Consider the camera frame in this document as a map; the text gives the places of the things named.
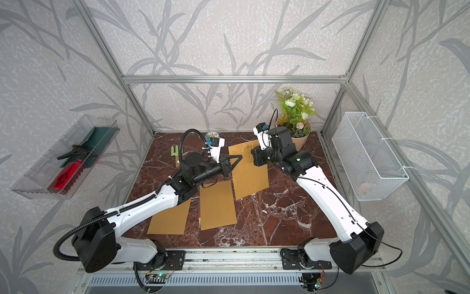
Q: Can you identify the kraft file bag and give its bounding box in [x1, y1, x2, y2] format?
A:
[228, 140, 269, 200]
[200, 181, 237, 230]
[147, 199, 192, 235]

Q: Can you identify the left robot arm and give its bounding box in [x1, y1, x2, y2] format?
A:
[53, 152, 242, 273]

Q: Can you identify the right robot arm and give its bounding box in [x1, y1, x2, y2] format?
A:
[251, 122, 387, 274]

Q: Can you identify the peach flower pot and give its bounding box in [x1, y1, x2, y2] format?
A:
[291, 121, 311, 151]

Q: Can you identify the green garden hand fork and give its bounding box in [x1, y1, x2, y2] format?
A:
[171, 145, 180, 169]

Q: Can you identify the small labelled tin can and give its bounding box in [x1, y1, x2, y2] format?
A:
[205, 132, 219, 142]

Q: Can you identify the green artificial plant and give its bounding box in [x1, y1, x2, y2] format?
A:
[275, 88, 317, 138]

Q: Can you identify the green dustpan scoop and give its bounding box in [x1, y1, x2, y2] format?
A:
[57, 127, 119, 169]

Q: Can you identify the left circuit board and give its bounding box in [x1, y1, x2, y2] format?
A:
[144, 272, 174, 285]

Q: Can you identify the circuit board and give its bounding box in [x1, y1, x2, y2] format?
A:
[298, 273, 324, 294]
[144, 272, 174, 285]

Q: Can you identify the right circuit board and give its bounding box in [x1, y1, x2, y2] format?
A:
[298, 273, 324, 294]

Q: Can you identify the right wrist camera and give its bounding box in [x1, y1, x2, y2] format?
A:
[253, 122, 270, 150]

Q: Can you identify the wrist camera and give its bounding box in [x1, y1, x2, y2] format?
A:
[253, 122, 270, 150]
[206, 137, 225, 163]

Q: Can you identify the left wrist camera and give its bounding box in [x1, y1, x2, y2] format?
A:
[206, 137, 225, 163]

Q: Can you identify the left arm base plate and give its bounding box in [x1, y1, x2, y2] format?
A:
[133, 250, 186, 271]

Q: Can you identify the white wire mesh basket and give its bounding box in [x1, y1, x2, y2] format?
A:
[332, 111, 409, 202]

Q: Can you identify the aluminium front rail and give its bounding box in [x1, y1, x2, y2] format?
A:
[75, 247, 386, 276]

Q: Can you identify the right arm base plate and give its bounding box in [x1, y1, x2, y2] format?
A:
[280, 248, 333, 270]

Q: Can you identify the clear plastic wall bin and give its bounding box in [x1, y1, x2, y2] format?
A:
[12, 115, 119, 200]

